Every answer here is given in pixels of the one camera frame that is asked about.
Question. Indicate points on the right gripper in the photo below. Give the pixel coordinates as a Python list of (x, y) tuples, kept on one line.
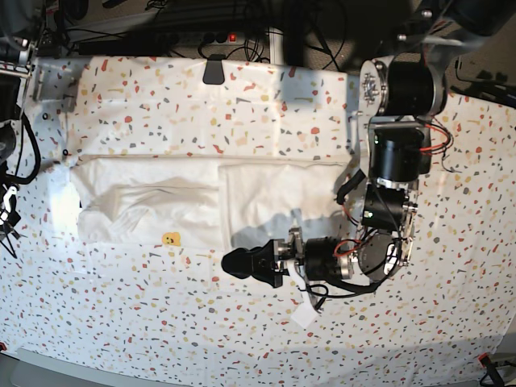
[(9, 217)]

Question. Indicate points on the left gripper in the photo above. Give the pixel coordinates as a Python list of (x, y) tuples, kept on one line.
[(326, 259)]

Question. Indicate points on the white printed T-shirt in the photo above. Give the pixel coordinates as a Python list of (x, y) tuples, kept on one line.
[(205, 202)]

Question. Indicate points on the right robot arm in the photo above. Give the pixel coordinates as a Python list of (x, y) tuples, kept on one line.
[(21, 26)]

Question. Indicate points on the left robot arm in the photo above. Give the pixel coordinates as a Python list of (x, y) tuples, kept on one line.
[(402, 91)]

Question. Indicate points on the terrazzo patterned tablecloth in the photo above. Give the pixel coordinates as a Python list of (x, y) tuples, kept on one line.
[(168, 313)]

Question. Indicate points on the red clamp bottom right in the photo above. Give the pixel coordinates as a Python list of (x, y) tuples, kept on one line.
[(492, 377)]

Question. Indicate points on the black table clamp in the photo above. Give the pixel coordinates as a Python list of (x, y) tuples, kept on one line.
[(213, 73)]

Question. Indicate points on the white metal stand leg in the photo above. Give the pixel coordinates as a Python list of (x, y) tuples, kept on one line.
[(275, 42)]

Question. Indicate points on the power strip with red switch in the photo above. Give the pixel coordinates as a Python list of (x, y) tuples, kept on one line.
[(218, 38)]

